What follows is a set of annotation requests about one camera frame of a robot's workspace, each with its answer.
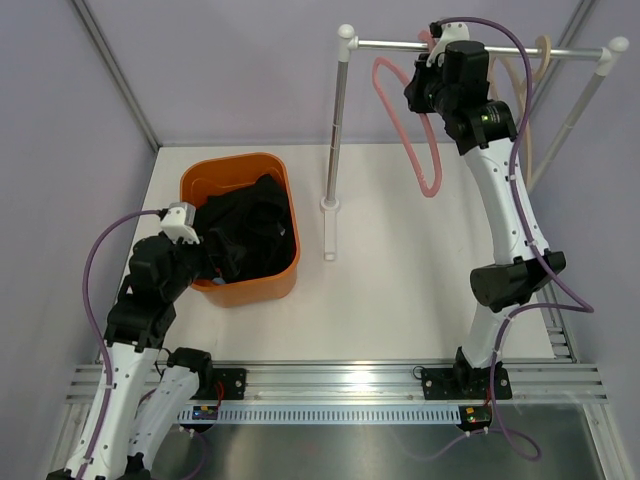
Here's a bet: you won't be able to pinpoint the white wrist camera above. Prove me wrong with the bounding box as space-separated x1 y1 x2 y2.
426 21 470 67
160 202 200 245

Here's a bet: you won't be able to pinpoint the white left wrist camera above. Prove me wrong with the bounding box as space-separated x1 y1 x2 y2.
160 202 200 245

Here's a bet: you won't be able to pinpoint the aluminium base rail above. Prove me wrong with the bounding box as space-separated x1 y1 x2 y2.
64 360 609 406

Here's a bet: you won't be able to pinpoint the black shorts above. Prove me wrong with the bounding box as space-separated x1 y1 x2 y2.
194 174 296 284

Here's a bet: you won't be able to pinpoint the beige wooden hanger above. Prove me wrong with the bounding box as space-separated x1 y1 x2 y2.
487 35 552 186

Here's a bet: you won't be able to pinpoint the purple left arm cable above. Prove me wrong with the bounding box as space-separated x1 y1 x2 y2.
74 208 216 480

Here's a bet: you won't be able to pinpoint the aluminium frame post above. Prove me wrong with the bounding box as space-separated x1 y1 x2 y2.
68 0 162 153
512 1 613 169

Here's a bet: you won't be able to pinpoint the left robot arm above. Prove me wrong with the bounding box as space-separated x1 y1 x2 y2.
48 226 246 479

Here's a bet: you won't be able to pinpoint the white slotted cable duct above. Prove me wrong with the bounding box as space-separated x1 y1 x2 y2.
177 404 462 425

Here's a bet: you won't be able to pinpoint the metal clothes rack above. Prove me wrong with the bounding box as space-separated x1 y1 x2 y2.
318 23 630 264

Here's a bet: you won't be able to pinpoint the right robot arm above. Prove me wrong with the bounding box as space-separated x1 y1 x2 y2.
404 40 566 400

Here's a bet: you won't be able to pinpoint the orange plastic laundry basket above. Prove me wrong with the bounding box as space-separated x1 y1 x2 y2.
180 152 300 307

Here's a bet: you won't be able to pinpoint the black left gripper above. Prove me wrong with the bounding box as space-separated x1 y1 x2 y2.
162 228 245 301

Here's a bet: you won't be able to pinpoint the pink plastic hanger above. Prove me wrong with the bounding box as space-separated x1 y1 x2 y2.
371 56 443 198

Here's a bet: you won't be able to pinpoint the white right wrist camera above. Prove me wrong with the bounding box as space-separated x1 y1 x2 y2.
426 21 470 67

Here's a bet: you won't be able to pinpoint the aluminium frame post right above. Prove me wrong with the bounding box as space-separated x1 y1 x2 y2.
512 1 613 169

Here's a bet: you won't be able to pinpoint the aluminium frame post left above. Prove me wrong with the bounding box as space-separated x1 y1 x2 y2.
68 0 162 153

